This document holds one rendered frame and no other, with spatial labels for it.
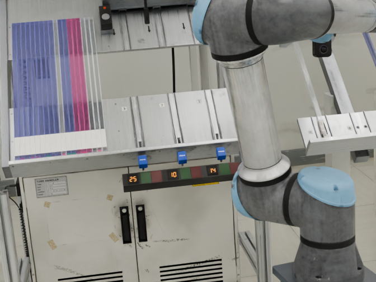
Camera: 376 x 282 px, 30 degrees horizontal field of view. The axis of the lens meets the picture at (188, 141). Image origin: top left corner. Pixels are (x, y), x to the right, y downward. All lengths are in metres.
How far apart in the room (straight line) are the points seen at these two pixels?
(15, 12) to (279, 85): 2.08
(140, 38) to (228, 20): 0.90
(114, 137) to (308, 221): 0.72
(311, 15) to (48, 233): 1.33
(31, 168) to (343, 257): 0.90
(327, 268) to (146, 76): 2.56
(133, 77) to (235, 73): 2.53
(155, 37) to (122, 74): 1.69
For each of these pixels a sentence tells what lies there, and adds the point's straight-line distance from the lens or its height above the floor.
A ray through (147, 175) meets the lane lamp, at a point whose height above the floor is 0.66.
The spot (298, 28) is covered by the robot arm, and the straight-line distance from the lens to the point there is 1.31.
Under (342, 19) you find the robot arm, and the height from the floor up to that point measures 1.10.
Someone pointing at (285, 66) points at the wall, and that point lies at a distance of 4.04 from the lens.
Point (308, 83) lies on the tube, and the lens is 2.02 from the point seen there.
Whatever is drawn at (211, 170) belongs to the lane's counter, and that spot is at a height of 0.66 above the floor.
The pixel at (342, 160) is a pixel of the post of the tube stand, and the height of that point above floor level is 0.61.
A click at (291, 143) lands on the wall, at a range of 4.14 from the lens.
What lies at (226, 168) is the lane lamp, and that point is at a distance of 1.95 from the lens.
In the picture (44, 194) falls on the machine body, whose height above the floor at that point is 0.53.
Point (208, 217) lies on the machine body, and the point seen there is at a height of 0.38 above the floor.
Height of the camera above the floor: 1.24
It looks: 15 degrees down
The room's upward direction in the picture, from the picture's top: 4 degrees counter-clockwise
